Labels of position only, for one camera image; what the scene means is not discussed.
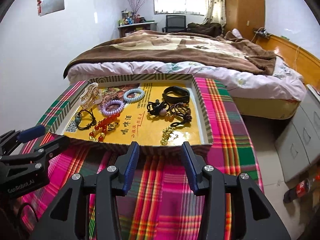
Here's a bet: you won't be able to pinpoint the gold chain bracelet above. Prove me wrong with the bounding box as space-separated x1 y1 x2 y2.
159 126 179 146

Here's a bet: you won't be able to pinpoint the black cord jade pendant necklace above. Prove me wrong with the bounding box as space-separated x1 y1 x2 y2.
74 108 98 131

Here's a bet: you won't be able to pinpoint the dark beaded bracelet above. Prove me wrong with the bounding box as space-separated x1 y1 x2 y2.
166 102 193 128

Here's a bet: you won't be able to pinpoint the red bead gold charm bracelet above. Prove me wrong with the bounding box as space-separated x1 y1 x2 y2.
88 112 121 143

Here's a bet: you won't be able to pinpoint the black hair tie with bead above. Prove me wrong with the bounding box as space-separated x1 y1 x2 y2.
146 99 171 117

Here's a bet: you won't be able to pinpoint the purple spiral hair tie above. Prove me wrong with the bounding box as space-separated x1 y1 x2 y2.
100 100 126 117

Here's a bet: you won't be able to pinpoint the light blue spiral hair tie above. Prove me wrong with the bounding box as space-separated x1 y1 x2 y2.
123 87 146 103

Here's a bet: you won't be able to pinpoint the plaid pink green cloth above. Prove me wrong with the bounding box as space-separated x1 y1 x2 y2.
21 77 263 239

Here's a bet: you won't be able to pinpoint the yellow striped cardboard tray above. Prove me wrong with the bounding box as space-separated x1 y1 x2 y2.
42 74 214 155

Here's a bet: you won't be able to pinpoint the black fitness band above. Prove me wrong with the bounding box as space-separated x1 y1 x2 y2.
162 86 190 104

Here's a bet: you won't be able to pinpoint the yellow mattress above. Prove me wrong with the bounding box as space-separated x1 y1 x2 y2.
233 97 300 120

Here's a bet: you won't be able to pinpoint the grey drawer cabinet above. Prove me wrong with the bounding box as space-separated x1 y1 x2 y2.
275 85 320 182

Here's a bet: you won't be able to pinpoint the cola bottle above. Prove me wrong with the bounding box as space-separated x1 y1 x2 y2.
283 175 319 204

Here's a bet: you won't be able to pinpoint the brown fleece blanket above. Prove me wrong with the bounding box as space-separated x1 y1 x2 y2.
63 30 277 77

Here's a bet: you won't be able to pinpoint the dark bag on bed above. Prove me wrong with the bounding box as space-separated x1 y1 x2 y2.
187 23 222 37

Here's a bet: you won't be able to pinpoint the black office chair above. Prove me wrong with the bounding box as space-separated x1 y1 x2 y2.
162 15 187 33

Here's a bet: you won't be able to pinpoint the wooden headboard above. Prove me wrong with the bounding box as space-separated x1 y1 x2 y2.
255 35 320 90

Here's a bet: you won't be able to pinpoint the wooden desk with clutter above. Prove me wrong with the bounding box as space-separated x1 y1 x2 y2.
118 10 157 38

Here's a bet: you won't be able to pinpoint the dried branches in vase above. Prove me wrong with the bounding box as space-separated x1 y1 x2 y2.
127 0 148 15

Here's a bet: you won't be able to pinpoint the wooden wardrobe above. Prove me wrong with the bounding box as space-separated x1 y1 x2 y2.
225 0 265 40

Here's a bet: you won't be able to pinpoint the floral curtain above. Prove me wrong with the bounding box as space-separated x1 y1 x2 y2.
203 0 226 27

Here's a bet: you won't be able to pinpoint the wall poster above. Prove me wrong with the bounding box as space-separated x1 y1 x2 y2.
37 0 65 16

